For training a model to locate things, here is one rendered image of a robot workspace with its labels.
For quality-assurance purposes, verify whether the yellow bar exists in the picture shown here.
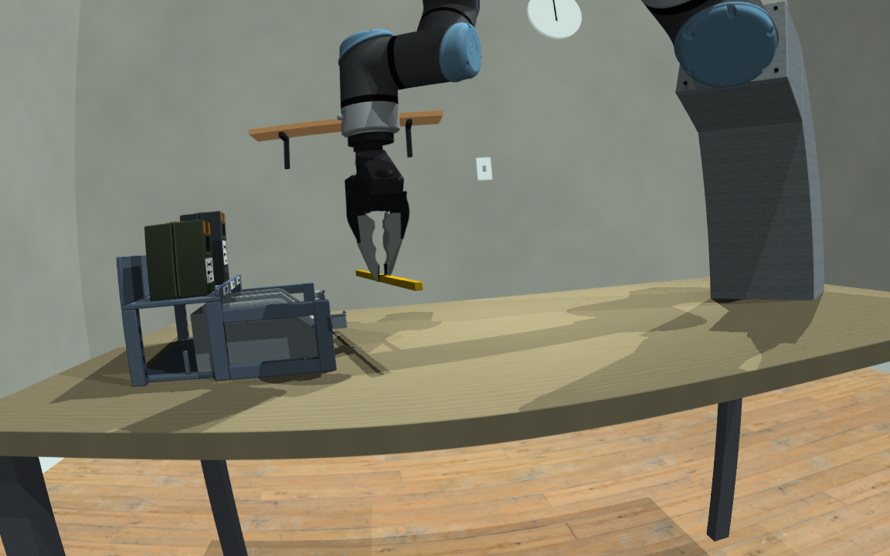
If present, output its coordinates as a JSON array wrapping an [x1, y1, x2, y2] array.
[[355, 270, 423, 291]]

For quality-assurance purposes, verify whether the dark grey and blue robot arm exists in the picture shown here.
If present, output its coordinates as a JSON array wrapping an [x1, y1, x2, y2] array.
[[338, 0, 779, 195]]

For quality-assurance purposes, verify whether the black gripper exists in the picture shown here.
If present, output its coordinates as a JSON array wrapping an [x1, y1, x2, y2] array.
[[345, 131, 409, 282]]

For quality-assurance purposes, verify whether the dark green case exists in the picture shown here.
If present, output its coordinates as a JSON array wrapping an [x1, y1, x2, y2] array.
[[144, 219, 216, 301]]

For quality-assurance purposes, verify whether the dark grey tool case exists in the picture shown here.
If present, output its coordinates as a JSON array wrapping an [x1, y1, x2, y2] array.
[[180, 211, 229, 285]]

